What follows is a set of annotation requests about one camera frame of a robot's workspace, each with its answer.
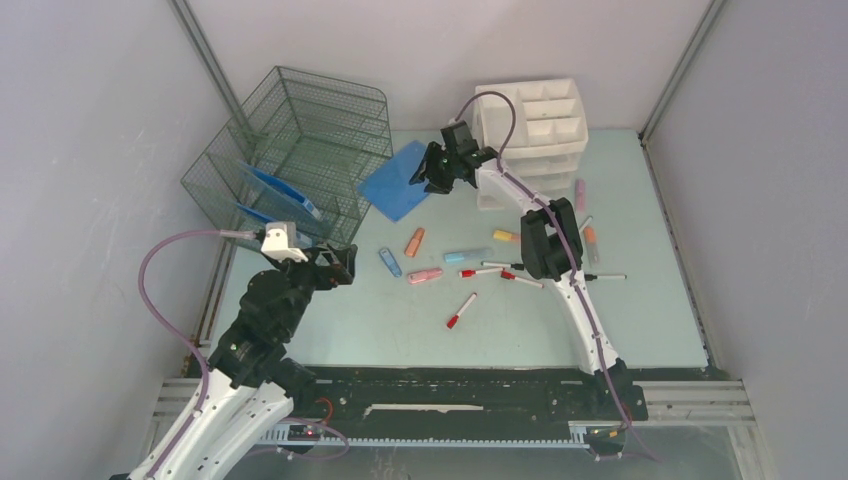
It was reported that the blue transparent correction tape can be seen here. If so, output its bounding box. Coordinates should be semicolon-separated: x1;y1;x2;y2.
378;248;403;278

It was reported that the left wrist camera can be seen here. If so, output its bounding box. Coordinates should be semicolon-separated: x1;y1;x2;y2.
260;222;308;262

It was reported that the red cap marker lower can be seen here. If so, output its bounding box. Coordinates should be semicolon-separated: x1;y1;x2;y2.
446;292;478;329

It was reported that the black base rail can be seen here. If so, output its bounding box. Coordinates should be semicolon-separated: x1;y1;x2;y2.
153;360;757;448

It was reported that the orange grey highlighter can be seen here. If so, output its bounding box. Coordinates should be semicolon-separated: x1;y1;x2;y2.
583;226;600;265

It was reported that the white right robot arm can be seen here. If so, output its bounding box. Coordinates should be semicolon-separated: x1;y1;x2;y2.
410;121;633;418

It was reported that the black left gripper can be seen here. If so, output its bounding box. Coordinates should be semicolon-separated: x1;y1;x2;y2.
271;239;357;338

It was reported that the red cap marker upper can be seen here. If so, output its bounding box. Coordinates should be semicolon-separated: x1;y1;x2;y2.
459;267;503;278

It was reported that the blue cap whiteboard marker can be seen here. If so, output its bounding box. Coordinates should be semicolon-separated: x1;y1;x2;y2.
578;215;593;233

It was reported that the pink correction tape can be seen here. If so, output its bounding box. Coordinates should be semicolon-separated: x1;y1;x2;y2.
407;267;443;285

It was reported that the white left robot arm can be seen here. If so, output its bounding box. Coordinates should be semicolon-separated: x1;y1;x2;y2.
127;245;358;479

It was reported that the blue folder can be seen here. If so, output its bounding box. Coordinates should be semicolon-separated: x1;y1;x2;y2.
236;203;314;248
239;162;323;221
357;141;429;222

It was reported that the black cap marker right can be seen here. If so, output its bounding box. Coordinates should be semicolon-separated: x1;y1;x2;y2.
584;273;627;281

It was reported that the green wire mesh rack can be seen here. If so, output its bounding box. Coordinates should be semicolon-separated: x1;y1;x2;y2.
181;66;393;247

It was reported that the yellow pink highlighter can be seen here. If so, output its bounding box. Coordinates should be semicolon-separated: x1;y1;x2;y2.
492;229;521;244

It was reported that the white plastic drawer organizer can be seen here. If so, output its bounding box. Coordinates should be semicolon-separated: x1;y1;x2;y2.
472;78;589;199

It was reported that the red cap marker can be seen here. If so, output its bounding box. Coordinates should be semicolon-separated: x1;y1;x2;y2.
446;292;478;329
459;267;503;278
500;270;544;289

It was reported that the red cap marker right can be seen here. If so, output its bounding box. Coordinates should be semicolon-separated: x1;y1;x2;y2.
500;270;544;289

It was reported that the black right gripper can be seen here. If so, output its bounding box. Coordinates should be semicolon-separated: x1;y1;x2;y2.
412;140;461;195

